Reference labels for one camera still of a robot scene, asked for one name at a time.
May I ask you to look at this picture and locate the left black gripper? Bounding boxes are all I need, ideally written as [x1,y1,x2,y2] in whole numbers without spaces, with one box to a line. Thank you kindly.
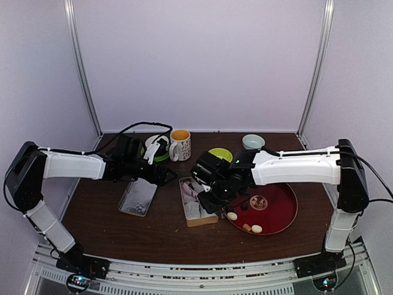
[124,157,178,187]

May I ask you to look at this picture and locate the beige metal tin box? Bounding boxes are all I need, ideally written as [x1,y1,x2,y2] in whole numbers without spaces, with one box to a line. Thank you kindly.
[179,177,219,227]

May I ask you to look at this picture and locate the pink cat paw tongs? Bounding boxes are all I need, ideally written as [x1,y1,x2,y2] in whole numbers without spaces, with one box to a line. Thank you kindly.
[180,182,198,203]

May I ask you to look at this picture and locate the beige bear tin lid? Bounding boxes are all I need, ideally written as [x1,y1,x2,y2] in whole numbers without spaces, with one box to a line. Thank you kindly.
[118,178,158,217]

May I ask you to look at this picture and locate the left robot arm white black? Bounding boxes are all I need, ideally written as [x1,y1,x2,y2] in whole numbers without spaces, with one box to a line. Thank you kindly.
[2,141,177,273]

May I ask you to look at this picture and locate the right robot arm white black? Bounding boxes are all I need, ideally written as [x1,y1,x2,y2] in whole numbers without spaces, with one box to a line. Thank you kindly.
[190,139,369,272]

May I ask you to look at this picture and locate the white round chocolate left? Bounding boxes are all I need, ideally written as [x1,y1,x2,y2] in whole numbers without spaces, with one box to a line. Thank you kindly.
[227,212,238,221]

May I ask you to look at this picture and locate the white round chocolate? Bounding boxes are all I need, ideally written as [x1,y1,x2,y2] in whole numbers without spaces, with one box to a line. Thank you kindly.
[251,225,263,234]
[227,212,238,221]

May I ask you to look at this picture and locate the caramel brown chocolate front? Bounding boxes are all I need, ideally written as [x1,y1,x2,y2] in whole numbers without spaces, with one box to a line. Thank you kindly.
[242,224,251,232]

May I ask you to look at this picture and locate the white round chocolate front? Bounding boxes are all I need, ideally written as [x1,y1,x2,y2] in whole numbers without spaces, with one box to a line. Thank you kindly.
[251,225,263,234]

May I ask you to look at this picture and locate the white paper cupcake liners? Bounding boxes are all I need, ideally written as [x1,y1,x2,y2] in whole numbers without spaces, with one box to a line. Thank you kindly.
[182,181,209,220]

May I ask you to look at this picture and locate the green saucer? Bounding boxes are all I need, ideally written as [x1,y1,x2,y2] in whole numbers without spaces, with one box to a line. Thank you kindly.
[140,147,169,162]

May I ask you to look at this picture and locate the white floral mug orange inside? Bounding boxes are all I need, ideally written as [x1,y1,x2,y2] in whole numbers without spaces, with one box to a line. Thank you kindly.
[169,130,192,162]

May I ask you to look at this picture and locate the white and navy bowl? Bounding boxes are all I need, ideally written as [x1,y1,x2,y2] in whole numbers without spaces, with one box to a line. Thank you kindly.
[145,135,170,152]

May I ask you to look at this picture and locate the lime green bowl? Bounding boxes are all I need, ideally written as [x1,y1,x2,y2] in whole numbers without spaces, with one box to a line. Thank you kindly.
[208,147,233,162]

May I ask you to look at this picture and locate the red round tray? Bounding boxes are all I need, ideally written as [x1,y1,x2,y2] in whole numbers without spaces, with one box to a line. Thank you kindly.
[223,183,298,236]

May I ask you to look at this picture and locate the pale blue ceramic bowl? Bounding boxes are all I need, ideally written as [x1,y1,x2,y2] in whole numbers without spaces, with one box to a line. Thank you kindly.
[242,134,265,151]

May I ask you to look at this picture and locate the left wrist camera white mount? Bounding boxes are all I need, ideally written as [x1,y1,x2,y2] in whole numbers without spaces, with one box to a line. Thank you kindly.
[143,143,169,164]

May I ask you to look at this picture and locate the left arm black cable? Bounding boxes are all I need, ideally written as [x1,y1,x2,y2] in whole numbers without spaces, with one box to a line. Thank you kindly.
[101,121,173,154]

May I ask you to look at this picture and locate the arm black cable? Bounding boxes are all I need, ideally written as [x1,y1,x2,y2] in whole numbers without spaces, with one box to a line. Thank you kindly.
[260,147,393,205]
[101,121,173,154]

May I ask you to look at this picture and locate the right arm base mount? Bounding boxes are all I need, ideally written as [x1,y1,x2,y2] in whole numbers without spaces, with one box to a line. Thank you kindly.
[294,254,346,293]

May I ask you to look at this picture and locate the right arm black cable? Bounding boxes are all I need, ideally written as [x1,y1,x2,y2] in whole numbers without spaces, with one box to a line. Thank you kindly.
[260,147,393,205]

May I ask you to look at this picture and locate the right aluminium frame post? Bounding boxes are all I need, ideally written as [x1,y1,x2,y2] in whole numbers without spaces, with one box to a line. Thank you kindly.
[297,0,335,138]

